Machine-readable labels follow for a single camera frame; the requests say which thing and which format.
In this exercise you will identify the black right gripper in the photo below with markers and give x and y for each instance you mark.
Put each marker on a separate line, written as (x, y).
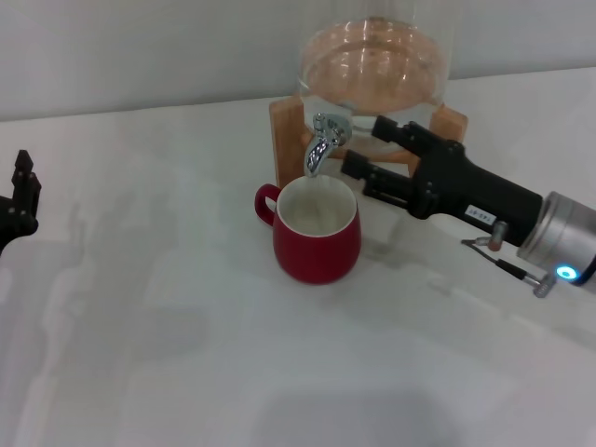
(465, 191)

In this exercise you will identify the chrome dispenser faucet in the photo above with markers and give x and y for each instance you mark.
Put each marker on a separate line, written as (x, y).
(319, 149)

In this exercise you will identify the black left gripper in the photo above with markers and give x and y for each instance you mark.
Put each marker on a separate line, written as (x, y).
(14, 223)

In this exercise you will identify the wooden dispenser stand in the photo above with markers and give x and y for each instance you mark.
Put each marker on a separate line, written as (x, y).
(288, 149)

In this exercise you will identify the red ceramic cup white inside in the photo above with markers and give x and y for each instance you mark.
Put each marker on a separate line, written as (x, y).
(316, 256)

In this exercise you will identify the clear glass water dispenser jar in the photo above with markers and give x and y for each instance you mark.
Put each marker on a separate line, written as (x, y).
(372, 60)

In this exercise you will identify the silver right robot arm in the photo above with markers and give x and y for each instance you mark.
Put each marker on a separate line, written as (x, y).
(563, 237)

